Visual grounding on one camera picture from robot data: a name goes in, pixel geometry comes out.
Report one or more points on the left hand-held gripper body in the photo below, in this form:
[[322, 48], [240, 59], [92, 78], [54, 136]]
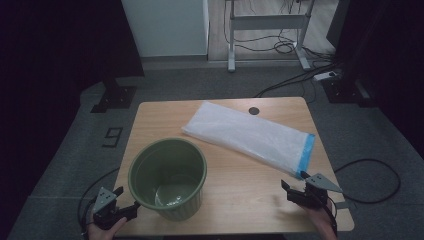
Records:
[[104, 204]]

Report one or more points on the white metal desk frame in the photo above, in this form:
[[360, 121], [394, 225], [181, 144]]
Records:
[[266, 21]]

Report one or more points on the white cabinet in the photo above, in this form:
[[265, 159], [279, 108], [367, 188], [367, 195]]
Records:
[[166, 26]]

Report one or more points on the white power strip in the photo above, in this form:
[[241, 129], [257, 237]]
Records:
[[323, 76]]

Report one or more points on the green plastic bin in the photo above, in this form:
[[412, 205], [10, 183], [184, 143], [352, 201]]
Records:
[[146, 173]]

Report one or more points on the dark curtain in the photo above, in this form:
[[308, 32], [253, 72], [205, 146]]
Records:
[[50, 50], [393, 50]]

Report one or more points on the dark round table grommet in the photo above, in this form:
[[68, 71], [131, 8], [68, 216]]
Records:
[[253, 111]]

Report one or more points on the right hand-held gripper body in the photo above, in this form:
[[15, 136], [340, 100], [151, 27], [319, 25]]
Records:
[[313, 196]]

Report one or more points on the person's right hand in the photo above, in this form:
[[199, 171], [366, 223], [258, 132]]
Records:
[[323, 223]]

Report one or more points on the person's left hand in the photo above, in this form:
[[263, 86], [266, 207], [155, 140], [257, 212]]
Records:
[[105, 234]]

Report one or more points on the black stand base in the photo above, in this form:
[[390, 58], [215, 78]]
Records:
[[343, 91], [115, 96]]

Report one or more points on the white plastic bag blue strip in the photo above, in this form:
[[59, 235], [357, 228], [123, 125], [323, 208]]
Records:
[[246, 133]]

